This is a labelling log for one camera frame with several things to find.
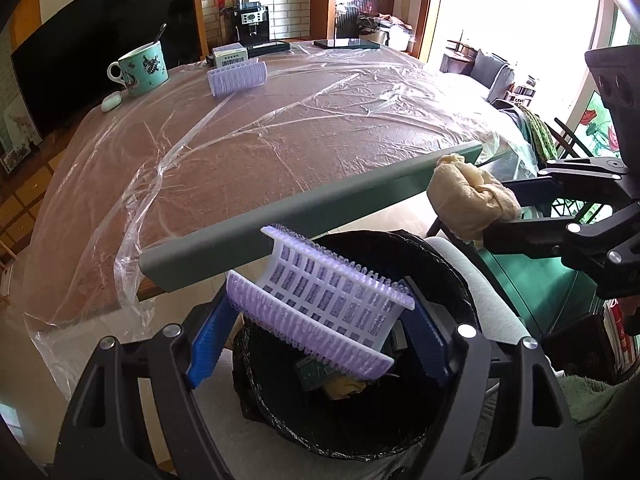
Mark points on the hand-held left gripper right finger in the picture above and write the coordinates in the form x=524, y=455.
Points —
x=426, y=335

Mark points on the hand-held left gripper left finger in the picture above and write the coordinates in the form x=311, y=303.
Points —
x=207, y=345

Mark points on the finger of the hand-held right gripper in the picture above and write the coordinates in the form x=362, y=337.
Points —
x=525, y=235
x=530, y=192

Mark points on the beige cloth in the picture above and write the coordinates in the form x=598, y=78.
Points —
x=470, y=195

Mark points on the purple plastic mesh roller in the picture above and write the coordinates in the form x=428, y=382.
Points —
x=320, y=300
x=237, y=79

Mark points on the trash bin with black bag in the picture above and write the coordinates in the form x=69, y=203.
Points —
x=350, y=430

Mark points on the flower painting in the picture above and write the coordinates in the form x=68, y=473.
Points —
x=600, y=125

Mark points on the green chair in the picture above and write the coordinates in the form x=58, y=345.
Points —
x=525, y=285

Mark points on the green patterned cloth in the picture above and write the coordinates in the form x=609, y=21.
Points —
x=540, y=132

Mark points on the person's right leg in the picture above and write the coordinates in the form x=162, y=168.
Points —
x=480, y=280

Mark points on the dark wooden chair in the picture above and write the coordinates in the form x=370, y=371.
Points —
x=575, y=140

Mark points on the small green printed box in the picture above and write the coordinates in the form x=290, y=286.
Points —
x=316, y=371

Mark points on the grey sofa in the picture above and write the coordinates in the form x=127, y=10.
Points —
x=492, y=72

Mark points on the wooden side table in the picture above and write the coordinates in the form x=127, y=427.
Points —
x=455, y=62

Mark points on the green-edged wooden table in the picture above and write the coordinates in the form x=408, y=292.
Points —
x=310, y=212

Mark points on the green knit top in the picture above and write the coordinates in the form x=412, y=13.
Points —
x=600, y=410

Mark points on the black tablet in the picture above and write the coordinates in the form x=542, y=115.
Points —
x=345, y=43

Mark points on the clear plastic table cover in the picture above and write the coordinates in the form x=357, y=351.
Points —
x=300, y=110

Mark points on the white earbud case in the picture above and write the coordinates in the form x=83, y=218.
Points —
x=111, y=102

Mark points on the teal patterned mug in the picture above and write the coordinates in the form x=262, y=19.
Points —
x=145, y=70

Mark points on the framed picture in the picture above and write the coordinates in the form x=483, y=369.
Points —
x=20, y=130

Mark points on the small white barcode box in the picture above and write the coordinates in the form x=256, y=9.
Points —
x=230, y=52

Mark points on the black tray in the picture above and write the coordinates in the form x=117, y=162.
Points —
x=267, y=47

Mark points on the metal spoon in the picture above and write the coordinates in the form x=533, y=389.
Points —
x=160, y=34

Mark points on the black coffee machine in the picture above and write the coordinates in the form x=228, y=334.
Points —
x=250, y=22

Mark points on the red carton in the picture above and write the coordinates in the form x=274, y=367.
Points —
x=223, y=15

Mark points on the black television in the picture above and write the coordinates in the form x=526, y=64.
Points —
x=100, y=20

